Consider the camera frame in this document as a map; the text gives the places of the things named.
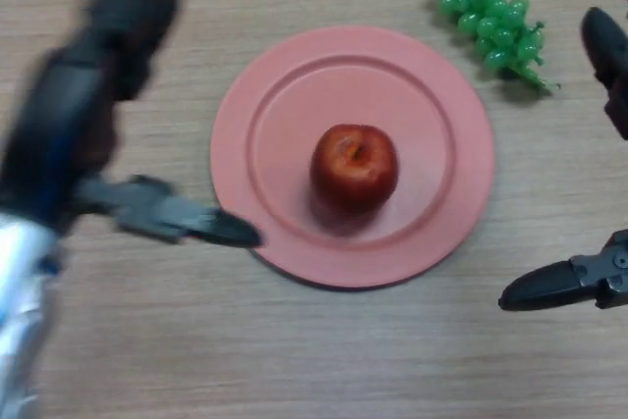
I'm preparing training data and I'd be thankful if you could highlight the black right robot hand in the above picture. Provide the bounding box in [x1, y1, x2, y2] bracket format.
[497, 0, 628, 312]

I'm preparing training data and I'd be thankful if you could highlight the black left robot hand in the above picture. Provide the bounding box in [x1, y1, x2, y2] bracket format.
[0, 0, 261, 249]

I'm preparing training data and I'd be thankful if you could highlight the red apple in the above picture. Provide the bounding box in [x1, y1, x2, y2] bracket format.
[309, 123, 399, 214]

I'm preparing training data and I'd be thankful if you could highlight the pink round plate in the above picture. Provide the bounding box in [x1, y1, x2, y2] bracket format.
[210, 25, 494, 290]

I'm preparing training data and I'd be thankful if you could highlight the green grape bunch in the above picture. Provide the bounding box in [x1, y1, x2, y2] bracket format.
[432, 0, 561, 92]

